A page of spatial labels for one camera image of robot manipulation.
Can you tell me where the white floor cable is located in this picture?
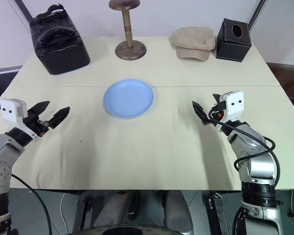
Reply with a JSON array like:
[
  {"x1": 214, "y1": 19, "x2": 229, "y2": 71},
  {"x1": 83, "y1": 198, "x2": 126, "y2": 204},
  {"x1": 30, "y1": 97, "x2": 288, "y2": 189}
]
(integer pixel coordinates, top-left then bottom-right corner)
[{"x1": 59, "y1": 192, "x2": 73, "y2": 222}]

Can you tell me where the black padded bag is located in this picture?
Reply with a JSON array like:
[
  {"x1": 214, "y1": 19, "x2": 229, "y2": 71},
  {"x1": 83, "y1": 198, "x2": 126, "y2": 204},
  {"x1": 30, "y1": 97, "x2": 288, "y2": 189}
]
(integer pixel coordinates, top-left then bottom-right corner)
[{"x1": 29, "y1": 4, "x2": 91, "y2": 75}]

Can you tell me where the beige newsboy cap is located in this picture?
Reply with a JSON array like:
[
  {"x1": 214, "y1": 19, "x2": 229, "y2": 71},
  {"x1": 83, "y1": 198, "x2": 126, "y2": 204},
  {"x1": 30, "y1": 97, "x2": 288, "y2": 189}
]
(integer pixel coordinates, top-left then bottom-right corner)
[{"x1": 170, "y1": 26, "x2": 217, "y2": 60}]

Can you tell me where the black metal bracket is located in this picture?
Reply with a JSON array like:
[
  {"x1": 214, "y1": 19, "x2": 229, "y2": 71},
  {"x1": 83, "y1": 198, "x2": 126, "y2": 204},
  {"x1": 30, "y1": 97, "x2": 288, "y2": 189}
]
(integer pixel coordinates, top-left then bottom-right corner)
[
  {"x1": 205, "y1": 192, "x2": 230, "y2": 235},
  {"x1": 73, "y1": 198, "x2": 89, "y2": 232}
]

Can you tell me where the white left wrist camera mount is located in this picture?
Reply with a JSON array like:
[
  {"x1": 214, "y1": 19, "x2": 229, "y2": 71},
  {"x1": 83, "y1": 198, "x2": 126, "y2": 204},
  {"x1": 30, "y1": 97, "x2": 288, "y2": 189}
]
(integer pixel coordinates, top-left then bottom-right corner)
[{"x1": 0, "y1": 98, "x2": 39, "y2": 142}]

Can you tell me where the black leather tissue box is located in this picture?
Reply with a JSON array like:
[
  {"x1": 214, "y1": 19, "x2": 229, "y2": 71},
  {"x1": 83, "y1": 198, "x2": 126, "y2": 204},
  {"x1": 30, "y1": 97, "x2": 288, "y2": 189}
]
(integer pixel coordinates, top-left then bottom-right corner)
[{"x1": 215, "y1": 18, "x2": 252, "y2": 62}]

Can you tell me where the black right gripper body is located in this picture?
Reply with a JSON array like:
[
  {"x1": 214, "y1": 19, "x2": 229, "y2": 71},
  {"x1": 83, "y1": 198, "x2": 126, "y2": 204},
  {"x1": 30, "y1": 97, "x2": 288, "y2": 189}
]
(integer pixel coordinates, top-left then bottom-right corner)
[{"x1": 208, "y1": 102, "x2": 227, "y2": 122}]

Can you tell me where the grey robot leg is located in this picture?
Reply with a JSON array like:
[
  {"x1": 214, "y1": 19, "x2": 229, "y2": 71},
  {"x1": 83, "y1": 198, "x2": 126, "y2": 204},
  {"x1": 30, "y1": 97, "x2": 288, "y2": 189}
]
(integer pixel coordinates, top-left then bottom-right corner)
[
  {"x1": 163, "y1": 190, "x2": 195, "y2": 232},
  {"x1": 92, "y1": 190, "x2": 139, "y2": 230}
]

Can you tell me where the blue round plate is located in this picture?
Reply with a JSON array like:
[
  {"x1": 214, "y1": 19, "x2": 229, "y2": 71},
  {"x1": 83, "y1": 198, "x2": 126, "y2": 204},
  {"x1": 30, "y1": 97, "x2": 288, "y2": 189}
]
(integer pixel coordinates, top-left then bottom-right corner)
[{"x1": 102, "y1": 78, "x2": 154, "y2": 119}]

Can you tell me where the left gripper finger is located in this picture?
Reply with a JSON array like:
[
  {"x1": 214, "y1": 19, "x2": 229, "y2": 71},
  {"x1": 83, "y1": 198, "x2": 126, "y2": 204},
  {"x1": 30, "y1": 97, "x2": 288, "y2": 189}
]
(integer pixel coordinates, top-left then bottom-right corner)
[
  {"x1": 28, "y1": 100, "x2": 50, "y2": 120},
  {"x1": 48, "y1": 106, "x2": 71, "y2": 129}
]

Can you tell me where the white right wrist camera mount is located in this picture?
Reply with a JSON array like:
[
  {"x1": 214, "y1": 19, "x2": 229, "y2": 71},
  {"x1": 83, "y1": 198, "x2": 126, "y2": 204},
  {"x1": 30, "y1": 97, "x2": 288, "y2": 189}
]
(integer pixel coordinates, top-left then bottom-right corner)
[{"x1": 215, "y1": 91, "x2": 245, "y2": 133}]

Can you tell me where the dark brown side table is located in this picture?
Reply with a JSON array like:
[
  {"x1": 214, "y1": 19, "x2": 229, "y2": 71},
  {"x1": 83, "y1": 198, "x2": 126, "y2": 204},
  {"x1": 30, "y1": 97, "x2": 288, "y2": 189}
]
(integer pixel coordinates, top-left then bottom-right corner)
[{"x1": 266, "y1": 62, "x2": 294, "y2": 123}]

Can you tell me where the black frame post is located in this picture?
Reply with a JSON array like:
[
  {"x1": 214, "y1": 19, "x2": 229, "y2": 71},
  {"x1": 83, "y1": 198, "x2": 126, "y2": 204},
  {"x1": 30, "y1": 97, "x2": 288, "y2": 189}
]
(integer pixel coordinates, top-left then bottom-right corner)
[
  {"x1": 14, "y1": 0, "x2": 34, "y2": 23},
  {"x1": 246, "y1": 0, "x2": 267, "y2": 30}
]

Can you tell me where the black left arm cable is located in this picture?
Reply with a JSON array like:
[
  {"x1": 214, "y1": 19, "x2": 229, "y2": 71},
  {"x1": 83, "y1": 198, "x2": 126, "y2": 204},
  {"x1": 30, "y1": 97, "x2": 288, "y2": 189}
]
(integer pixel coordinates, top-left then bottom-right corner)
[{"x1": 10, "y1": 174, "x2": 52, "y2": 235}]

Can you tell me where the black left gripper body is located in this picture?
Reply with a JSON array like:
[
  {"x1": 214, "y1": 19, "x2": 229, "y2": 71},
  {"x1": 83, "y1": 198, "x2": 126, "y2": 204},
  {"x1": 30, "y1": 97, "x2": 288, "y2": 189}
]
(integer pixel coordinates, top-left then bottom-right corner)
[{"x1": 23, "y1": 112, "x2": 51, "y2": 138}]

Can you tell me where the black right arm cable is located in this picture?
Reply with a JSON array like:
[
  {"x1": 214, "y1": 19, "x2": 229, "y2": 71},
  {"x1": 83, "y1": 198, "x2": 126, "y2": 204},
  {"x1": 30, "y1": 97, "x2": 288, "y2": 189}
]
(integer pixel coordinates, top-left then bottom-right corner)
[{"x1": 209, "y1": 111, "x2": 282, "y2": 188}]

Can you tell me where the cream tablecloth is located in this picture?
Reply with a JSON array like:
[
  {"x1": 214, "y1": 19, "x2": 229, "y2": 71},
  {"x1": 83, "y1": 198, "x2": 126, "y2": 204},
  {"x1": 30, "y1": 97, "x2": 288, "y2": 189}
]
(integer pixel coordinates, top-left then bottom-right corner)
[{"x1": 1, "y1": 36, "x2": 294, "y2": 191}]

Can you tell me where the dark rounded robot torso rim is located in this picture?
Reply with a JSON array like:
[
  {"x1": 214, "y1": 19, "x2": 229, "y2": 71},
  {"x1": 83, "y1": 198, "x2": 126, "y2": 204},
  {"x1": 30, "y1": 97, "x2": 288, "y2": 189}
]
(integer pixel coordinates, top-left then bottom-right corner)
[{"x1": 80, "y1": 224, "x2": 186, "y2": 235}]

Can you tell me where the grey right robot leg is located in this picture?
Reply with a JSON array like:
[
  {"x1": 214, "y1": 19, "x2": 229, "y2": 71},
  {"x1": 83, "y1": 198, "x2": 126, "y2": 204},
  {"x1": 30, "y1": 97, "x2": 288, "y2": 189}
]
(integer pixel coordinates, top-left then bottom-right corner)
[{"x1": 163, "y1": 190, "x2": 195, "y2": 232}]

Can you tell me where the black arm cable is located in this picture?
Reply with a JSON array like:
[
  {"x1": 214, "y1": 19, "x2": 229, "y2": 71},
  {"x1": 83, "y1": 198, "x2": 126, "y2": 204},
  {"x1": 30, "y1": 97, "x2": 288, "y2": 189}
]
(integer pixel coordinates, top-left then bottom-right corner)
[
  {"x1": 209, "y1": 111, "x2": 282, "y2": 188},
  {"x1": 10, "y1": 174, "x2": 52, "y2": 235}
]

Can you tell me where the grey left robot leg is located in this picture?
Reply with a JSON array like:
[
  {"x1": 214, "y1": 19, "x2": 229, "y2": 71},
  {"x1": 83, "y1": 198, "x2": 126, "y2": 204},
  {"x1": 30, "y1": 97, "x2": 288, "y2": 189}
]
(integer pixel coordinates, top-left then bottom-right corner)
[{"x1": 92, "y1": 190, "x2": 139, "y2": 230}]

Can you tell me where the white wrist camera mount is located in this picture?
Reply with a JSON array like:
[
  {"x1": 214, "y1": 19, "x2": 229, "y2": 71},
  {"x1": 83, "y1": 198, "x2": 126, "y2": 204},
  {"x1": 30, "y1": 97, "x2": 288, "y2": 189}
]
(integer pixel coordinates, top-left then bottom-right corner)
[
  {"x1": 215, "y1": 91, "x2": 245, "y2": 133},
  {"x1": 0, "y1": 98, "x2": 39, "y2": 142}
]

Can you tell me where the wooden hat stand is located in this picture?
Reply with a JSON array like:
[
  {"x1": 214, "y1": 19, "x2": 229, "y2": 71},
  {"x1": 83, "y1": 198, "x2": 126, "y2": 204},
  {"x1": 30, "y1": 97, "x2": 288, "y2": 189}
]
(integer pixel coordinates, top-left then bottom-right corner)
[{"x1": 108, "y1": 0, "x2": 147, "y2": 60}]

